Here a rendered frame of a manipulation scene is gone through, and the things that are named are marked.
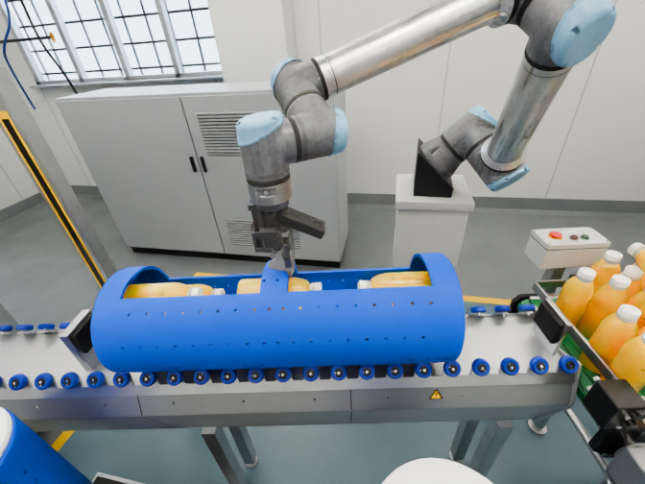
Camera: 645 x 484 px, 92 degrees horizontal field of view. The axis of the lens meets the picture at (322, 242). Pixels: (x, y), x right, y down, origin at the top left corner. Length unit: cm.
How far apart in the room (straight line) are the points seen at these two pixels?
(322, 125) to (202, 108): 191
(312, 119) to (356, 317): 43
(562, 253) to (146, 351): 127
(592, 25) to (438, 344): 71
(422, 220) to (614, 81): 267
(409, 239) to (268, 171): 101
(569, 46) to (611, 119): 307
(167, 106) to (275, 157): 207
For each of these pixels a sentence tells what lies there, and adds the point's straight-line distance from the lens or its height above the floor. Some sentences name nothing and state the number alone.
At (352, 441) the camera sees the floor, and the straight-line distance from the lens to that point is 188.
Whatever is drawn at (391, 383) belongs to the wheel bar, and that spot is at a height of 92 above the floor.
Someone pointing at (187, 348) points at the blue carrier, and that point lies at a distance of 84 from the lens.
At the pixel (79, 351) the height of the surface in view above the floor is 102.
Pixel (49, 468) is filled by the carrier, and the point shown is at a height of 88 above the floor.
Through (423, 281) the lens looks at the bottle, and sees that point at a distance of 82.
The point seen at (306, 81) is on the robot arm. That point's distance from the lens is 73.
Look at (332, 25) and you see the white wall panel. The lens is 342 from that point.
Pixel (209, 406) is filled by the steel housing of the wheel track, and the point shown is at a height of 86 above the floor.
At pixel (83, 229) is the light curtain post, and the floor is 121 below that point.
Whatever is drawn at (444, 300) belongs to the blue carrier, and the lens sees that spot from 77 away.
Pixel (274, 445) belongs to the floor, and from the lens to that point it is 191.
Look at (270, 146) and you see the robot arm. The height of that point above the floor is 156.
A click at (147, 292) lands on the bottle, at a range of 93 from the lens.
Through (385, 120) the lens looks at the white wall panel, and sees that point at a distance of 345.
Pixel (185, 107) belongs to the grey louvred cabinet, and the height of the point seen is 136.
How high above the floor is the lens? 172
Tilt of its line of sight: 33 degrees down
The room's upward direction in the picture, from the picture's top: 4 degrees counter-clockwise
